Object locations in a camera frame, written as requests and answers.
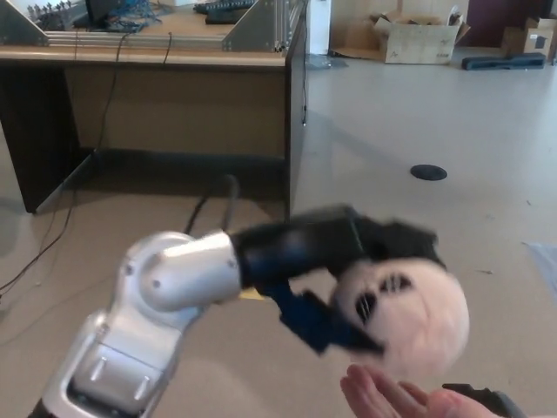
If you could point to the person's bare hand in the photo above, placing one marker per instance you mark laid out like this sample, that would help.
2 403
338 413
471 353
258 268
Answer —
391 400

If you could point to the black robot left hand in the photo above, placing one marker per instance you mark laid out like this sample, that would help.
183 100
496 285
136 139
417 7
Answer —
296 248

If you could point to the pink plush dumpling with sunglasses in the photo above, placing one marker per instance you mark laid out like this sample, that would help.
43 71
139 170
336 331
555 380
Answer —
426 313

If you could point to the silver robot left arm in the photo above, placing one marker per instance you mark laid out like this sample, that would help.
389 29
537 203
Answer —
165 278

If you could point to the yellow paper sheet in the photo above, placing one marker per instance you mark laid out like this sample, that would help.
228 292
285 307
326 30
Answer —
252 296

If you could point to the dark sleeve cuff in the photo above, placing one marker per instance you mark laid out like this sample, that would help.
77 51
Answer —
491 398

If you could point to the black round floor cover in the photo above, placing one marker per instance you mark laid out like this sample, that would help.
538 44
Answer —
428 172

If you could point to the crumpled clear plastic bag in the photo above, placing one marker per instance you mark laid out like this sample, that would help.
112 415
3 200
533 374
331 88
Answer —
324 62

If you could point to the wooden desk with dark panels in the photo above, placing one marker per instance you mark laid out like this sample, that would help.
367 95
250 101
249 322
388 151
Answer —
174 104

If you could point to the clear plastic sheet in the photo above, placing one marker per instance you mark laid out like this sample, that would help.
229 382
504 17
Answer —
546 261

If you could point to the flat cardboard sheet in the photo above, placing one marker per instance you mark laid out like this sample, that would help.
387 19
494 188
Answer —
357 41

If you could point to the large open cardboard box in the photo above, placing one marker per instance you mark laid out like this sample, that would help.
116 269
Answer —
418 43

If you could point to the black keyboard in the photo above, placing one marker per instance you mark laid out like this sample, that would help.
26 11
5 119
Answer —
222 18
224 6

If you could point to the dark maroon door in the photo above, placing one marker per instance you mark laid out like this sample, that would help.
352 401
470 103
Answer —
500 22

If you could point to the black monitor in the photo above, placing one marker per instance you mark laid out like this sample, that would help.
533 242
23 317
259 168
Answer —
98 8

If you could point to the small cardboard box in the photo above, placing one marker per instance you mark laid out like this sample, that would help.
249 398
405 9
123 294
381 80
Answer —
528 39

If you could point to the aluminium profile frame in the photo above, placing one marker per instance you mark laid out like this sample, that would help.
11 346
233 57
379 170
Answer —
246 35

